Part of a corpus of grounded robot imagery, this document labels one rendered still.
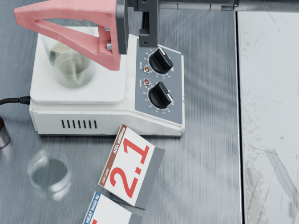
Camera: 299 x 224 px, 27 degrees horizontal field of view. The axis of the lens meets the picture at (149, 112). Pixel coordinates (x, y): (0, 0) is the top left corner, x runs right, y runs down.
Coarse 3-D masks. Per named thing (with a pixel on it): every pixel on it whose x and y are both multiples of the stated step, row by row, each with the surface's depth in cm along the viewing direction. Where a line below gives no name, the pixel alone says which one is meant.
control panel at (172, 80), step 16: (144, 48) 85; (144, 64) 84; (176, 64) 87; (160, 80) 84; (176, 80) 85; (144, 96) 81; (176, 96) 84; (144, 112) 80; (160, 112) 81; (176, 112) 83
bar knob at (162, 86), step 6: (156, 84) 81; (162, 84) 81; (150, 90) 82; (156, 90) 82; (162, 90) 81; (150, 96) 81; (156, 96) 82; (162, 96) 81; (168, 96) 81; (156, 102) 81; (162, 102) 81; (168, 102) 81
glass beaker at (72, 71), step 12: (60, 24) 76; (72, 24) 76; (84, 24) 75; (48, 48) 72; (48, 60) 75; (60, 60) 73; (72, 60) 73; (84, 60) 73; (60, 72) 75; (72, 72) 75; (84, 72) 75; (96, 72) 78; (60, 84) 77; (72, 84) 77; (84, 84) 77
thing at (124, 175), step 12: (132, 132) 82; (132, 144) 81; (144, 144) 82; (120, 156) 79; (132, 156) 81; (144, 156) 82; (120, 168) 79; (132, 168) 80; (108, 180) 77; (120, 180) 78; (132, 180) 80; (120, 192) 78; (132, 192) 79
